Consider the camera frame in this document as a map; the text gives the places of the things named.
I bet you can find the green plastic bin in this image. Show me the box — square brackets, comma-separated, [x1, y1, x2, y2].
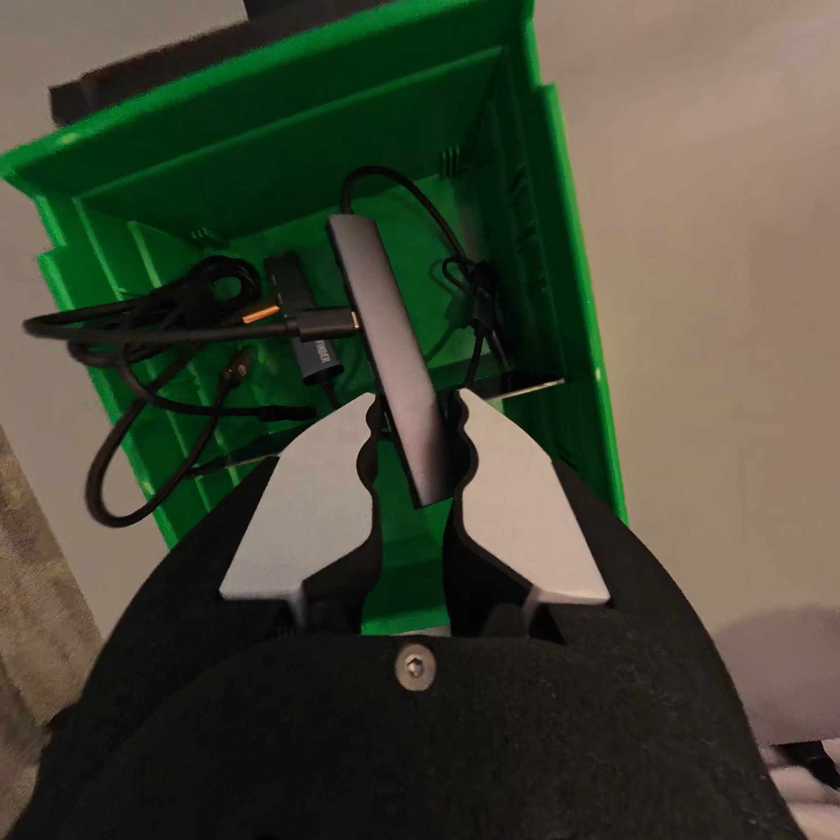
[0, 0, 631, 637]

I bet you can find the thin black hub cable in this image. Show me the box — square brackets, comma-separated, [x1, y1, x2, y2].
[340, 165, 513, 388]

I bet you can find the dark furniture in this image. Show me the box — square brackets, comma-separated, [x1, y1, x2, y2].
[49, 0, 368, 126]

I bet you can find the black usb-c cable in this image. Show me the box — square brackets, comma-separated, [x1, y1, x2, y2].
[21, 305, 361, 349]

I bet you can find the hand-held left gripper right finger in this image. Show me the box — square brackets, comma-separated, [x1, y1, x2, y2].
[443, 387, 613, 637]

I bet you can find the slim grey usb hub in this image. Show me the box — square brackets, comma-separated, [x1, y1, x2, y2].
[326, 213, 460, 509]

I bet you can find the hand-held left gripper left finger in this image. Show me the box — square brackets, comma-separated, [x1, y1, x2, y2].
[218, 392, 385, 636]

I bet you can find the coiled black cable bundle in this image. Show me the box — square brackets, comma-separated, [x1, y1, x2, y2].
[66, 255, 263, 368]

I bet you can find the black cable with metal plug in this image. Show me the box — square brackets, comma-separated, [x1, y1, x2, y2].
[84, 346, 258, 529]

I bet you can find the small grey adapter dongle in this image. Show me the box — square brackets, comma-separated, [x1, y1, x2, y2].
[262, 251, 347, 389]

